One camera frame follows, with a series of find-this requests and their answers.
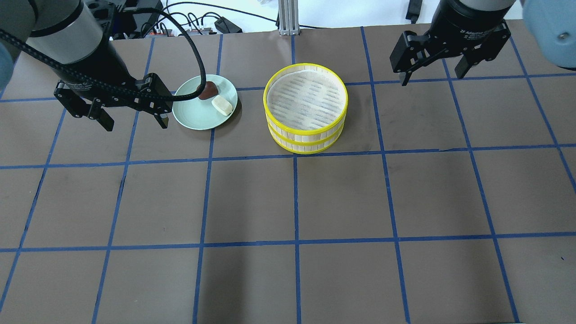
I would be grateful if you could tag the brown bun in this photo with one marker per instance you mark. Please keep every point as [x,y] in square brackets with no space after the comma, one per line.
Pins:
[210,91]

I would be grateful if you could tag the light green plate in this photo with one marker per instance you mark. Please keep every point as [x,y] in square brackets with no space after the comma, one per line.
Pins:
[202,115]

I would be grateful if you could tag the yellow steamer layer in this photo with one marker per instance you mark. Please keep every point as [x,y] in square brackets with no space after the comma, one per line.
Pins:
[305,102]
[308,144]

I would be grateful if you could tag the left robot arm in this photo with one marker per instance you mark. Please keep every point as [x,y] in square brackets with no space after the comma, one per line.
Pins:
[73,37]

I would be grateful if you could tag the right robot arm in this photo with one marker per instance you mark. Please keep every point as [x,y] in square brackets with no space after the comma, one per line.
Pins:
[551,22]

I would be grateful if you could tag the white bun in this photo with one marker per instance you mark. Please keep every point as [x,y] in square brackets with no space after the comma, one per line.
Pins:
[222,105]

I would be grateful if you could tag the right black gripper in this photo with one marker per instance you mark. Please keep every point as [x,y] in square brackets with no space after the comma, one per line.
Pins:
[465,23]

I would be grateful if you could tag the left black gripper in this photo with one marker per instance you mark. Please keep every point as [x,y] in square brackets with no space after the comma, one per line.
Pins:
[88,68]

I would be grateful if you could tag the aluminium frame post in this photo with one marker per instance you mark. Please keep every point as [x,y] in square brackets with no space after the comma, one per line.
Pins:
[288,18]

